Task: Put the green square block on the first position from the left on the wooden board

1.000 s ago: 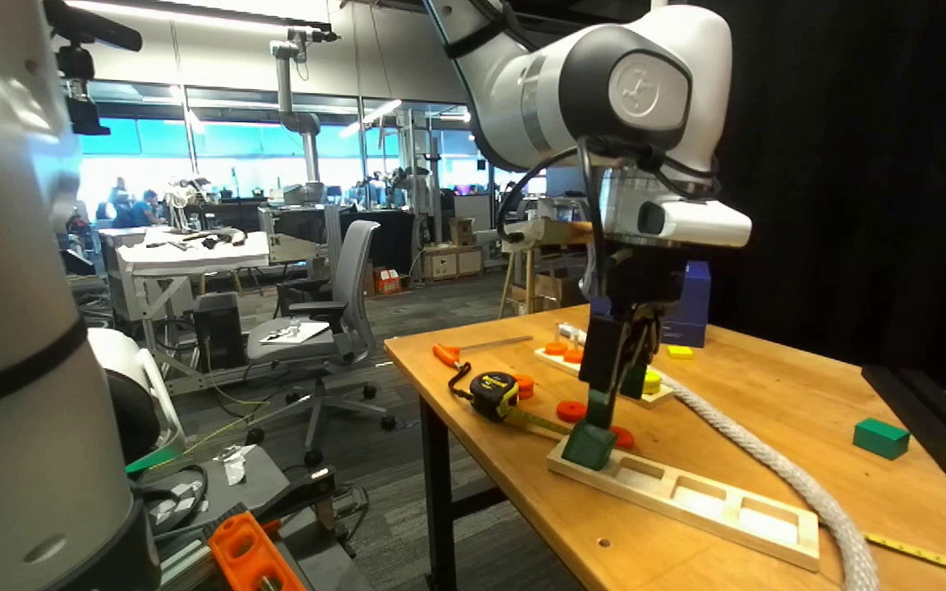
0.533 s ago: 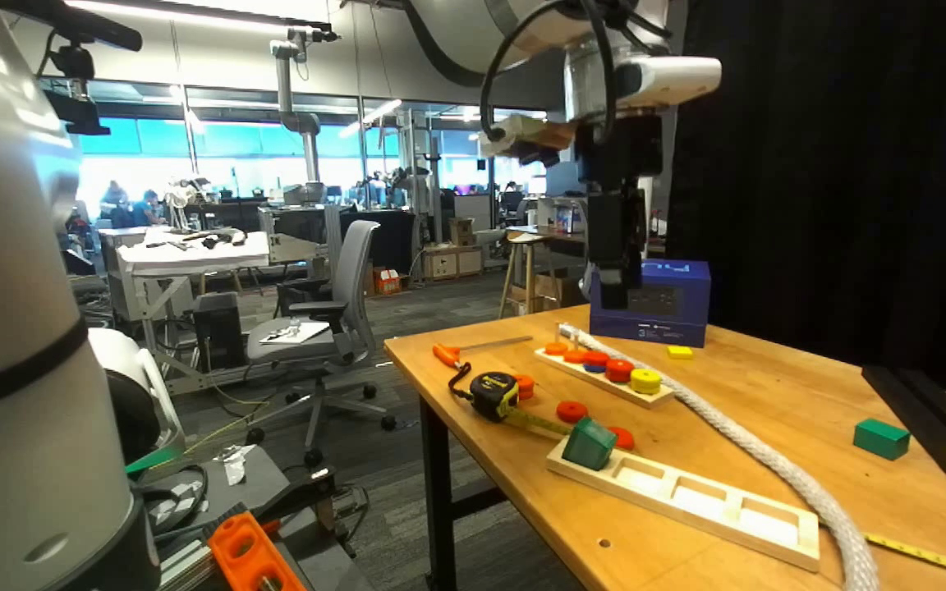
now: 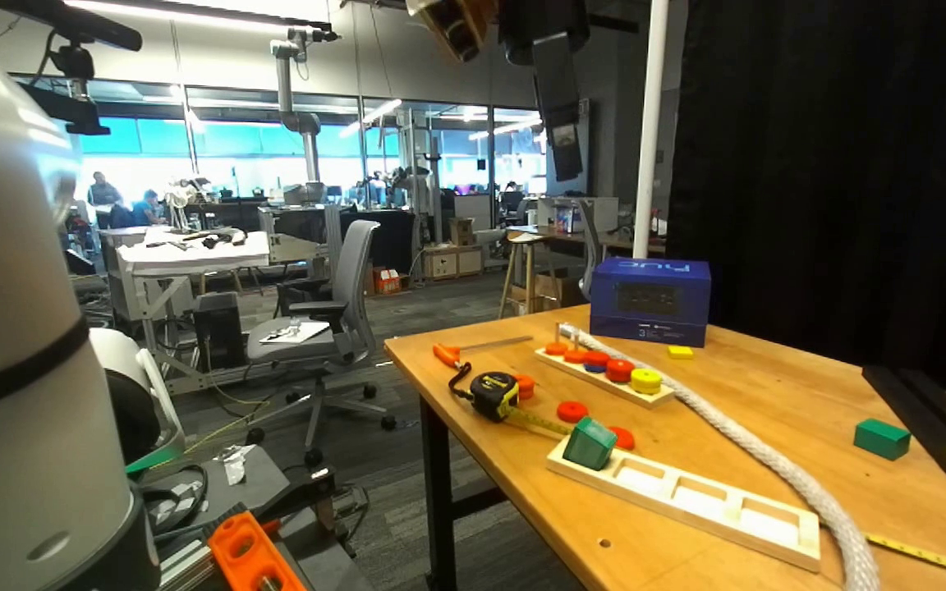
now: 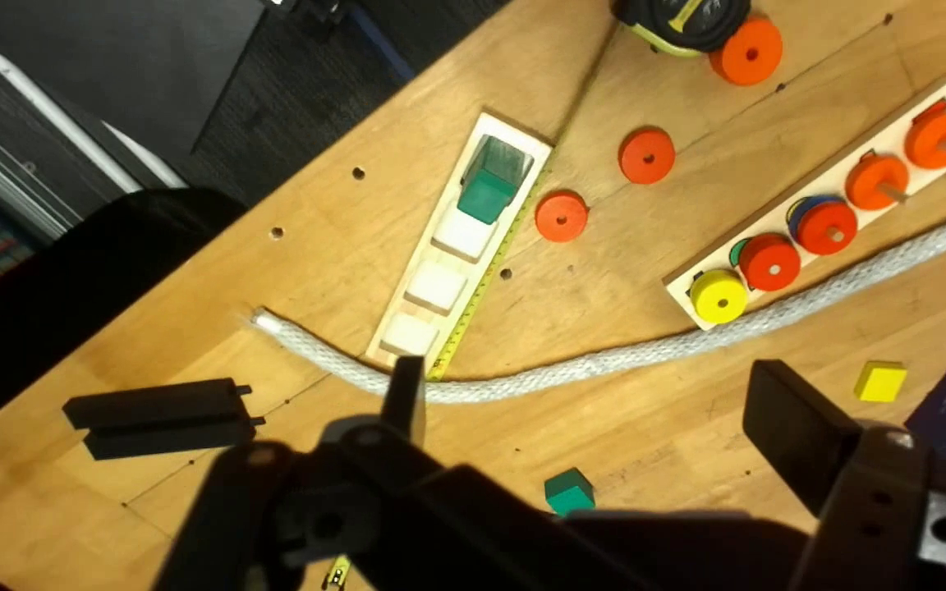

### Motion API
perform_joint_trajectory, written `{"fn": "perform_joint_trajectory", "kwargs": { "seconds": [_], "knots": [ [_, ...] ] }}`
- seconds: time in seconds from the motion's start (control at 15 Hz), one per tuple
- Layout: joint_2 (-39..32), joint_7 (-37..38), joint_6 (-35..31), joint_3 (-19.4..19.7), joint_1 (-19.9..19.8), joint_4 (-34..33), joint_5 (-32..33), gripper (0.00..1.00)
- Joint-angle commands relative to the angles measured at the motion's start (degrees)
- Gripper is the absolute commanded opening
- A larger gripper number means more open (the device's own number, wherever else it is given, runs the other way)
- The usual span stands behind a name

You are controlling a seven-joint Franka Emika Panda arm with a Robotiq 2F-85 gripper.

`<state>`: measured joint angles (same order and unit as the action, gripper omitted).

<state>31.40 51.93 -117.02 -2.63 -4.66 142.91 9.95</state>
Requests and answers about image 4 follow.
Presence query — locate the white braided rope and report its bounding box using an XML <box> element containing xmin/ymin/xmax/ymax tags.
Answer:
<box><xmin>249</xmin><ymin>203</ymin><xmax>946</xmax><ymax>409</ymax></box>

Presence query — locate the green rectangular block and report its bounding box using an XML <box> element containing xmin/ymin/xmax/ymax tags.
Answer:
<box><xmin>542</xmin><ymin>465</ymin><xmax>599</xmax><ymax>519</ymax></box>

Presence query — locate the green square block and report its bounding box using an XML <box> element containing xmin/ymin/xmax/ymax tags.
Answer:
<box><xmin>457</xmin><ymin>133</ymin><xmax>537</xmax><ymax>227</ymax></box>

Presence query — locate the orange ring on peg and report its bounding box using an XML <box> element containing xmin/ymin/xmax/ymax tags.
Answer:
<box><xmin>843</xmin><ymin>149</ymin><xmax>913</xmax><ymax>213</ymax></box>
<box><xmin>903</xmin><ymin>94</ymin><xmax>946</xmax><ymax>175</ymax></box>

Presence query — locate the red ring on peg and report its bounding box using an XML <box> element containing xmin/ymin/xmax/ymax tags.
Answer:
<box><xmin>737</xmin><ymin>229</ymin><xmax>804</xmax><ymax>295</ymax></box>
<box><xmin>788</xmin><ymin>193</ymin><xmax>861</xmax><ymax>261</ymax></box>

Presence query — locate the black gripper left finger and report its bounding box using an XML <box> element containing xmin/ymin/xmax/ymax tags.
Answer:
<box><xmin>378</xmin><ymin>352</ymin><xmax>433</xmax><ymax>447</ymax></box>

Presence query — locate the yellow ring on peg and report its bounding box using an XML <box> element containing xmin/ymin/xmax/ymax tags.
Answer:
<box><xmin>685</xmin><ymin>267</ymin><xmax>753</xmax><ymax>332</ymax></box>

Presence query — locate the black flat bar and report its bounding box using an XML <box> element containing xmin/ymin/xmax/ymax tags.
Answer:
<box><xmin>59</xmin><ymin>373</ymin><xmax>255</xmax><ymax>434</ymax></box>
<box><xmin>81</xmin><ymin>411</ymin><xmax>271</xmax><ymax>464</ymax></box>

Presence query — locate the wooden slotted board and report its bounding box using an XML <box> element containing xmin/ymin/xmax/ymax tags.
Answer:
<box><xmin>364</xmin><ymin>106</ymin><xmax>554</xmax><ymax>373</ymax></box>

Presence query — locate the white wooden peg board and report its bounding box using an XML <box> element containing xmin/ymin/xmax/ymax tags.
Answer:
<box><xmin>662</xmin><ymin>76</ymin><xmax>946</xmax><ymax>336</ymax></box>

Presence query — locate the black yellow tape measure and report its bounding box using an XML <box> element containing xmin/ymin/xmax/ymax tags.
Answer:
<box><xmin>321</xmin><ymin>0</ymin><xmax>754</xmax><ymax>591</ymax></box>

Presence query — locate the orange disc with hole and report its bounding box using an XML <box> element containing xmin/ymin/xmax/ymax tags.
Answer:
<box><xmin>532</xmin><ymin>187</ymin><xmax>592</xmax><ymax>247</ymax></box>
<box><xmin>614</xmin><ymin>126</ymin><xmax>679</xmax><ymax>187</ymax></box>
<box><xmin>710</xmin><ymin>11</ymin><xmax>788</xmax><ymax>89</ymax></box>

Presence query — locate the small yellow square block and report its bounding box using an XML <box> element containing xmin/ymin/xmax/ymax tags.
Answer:
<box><xmin>851</xmin><ymin>358</ymin><xmax>910</xmax><ymax>409</ymax></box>

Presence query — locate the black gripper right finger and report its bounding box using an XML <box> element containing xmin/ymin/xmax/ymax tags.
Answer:
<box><xmin>739</xmin><ymin>358</ymin><xmax>864</xmax><ymax>519</ymax></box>

